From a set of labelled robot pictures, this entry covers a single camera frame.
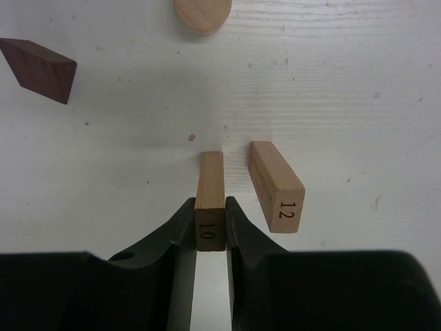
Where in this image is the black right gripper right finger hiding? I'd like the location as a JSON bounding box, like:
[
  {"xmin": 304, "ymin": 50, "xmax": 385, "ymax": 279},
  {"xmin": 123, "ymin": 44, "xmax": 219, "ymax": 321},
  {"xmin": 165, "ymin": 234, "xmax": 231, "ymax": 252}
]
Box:
[{"xmin": 226, "ymin": 197, "xmax": 440, "ymax": 330}]

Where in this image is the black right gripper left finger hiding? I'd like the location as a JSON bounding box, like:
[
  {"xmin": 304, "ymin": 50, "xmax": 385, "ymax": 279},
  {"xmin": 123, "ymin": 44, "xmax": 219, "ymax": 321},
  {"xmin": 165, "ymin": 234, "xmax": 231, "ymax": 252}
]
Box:
[{"xmin": 1, "ymin": 198, "xmax": 196, "ymax": 330}]

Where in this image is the wooden block numbered 12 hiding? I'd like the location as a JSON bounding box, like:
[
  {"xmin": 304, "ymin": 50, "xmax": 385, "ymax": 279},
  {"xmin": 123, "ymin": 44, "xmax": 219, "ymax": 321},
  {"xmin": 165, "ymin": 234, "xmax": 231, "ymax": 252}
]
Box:
[{"xmin": 249, "ymin": 141, "xmax": 306, "ymax": 234}]

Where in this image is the light wooden cylinder block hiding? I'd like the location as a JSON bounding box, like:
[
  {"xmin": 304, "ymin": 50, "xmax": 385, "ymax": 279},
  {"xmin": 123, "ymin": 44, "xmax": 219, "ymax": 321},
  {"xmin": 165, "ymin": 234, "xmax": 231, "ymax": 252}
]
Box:
[{"xmin": 172, "ymin": 0, "xmax": 232, "ymax": 35}]

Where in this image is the dark red wooden cube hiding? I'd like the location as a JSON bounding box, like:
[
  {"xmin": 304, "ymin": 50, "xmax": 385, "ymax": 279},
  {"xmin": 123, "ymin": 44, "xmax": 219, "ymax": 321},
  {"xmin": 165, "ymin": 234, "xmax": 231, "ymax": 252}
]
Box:
[{"xmin": 1, "ymin": 38, "xmax": 77, "ymax": 104}]

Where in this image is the wooden block numbered 10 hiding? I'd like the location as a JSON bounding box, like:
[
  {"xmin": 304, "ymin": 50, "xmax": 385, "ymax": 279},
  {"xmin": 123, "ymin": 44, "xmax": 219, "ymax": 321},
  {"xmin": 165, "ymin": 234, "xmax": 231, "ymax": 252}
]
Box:
[{"xmin": 194, "ymin": 152, "xmax": 226, "ymax": 252}]

